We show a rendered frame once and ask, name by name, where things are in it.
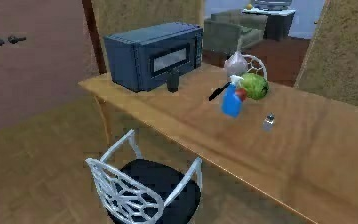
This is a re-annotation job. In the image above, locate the dark blue microwave oven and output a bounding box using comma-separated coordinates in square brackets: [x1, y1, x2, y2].
[103, 21, 204, 93]

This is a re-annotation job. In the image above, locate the green lettuce head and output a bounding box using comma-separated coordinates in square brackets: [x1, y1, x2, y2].
[240, 72, 270, 101]

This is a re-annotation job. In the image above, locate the dark cabinet with white top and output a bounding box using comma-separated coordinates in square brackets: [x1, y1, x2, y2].
[242, 7, 296, 42]

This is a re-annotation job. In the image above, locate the wooden table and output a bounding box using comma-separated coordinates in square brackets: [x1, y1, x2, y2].
[78, 62, 358, 224]

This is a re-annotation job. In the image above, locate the black knife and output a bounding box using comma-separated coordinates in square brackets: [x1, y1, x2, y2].
[208, 81, 232, 102]

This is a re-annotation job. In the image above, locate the blue spray bottle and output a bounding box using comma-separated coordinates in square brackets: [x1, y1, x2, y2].
[221, 74, 248, 119]

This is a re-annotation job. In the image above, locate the brown room door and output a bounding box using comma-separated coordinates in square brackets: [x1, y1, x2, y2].
[0, 0, 103, 134]

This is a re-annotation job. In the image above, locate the small glass salt shaker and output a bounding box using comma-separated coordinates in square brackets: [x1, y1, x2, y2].
[262, 113, 276, 132]

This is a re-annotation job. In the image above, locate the white chair with black seat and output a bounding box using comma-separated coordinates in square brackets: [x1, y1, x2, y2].
[84, 129, 204, 224]
[242, 54, 268, 81]

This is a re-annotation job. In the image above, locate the pale pink glass vase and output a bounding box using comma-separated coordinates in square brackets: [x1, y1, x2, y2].
[223, 50, 249, 78]

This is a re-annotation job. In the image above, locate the olive green sofa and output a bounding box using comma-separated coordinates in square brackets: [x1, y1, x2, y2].
[203, 9, 269, 56]

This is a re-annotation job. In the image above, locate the small black cup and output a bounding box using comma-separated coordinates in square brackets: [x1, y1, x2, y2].
[166, 70, 181, 93]

